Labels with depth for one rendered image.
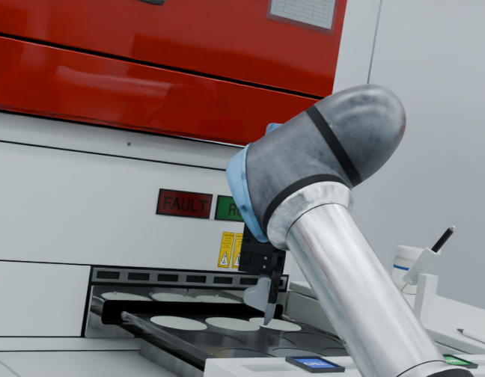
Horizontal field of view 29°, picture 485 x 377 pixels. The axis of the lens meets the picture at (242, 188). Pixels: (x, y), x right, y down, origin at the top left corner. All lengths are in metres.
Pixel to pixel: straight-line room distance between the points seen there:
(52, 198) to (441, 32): 2.93
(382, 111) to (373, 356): 0.33
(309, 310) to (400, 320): 0.87
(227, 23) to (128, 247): 0.44
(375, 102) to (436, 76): 3.14
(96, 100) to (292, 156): 0.54
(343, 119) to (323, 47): 0.72
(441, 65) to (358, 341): 3.38
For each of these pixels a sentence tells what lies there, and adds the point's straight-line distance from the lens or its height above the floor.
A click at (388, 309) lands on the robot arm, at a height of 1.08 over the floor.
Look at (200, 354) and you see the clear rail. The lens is 1.47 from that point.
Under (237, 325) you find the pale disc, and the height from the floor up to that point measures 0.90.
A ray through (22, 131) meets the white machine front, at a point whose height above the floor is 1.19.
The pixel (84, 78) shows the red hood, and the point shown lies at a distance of 1.58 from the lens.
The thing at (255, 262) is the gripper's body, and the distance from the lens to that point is 1.68.
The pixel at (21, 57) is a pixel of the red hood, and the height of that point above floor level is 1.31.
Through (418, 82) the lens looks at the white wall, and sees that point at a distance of 4.23.
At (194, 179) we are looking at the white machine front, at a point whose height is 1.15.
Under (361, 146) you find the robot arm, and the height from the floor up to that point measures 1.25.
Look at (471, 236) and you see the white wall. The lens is 4.61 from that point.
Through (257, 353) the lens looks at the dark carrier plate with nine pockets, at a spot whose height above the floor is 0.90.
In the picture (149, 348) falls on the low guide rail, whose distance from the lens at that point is 1.71.
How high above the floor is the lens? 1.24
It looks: 3 degrees down
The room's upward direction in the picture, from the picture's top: 9 degrees clockwise
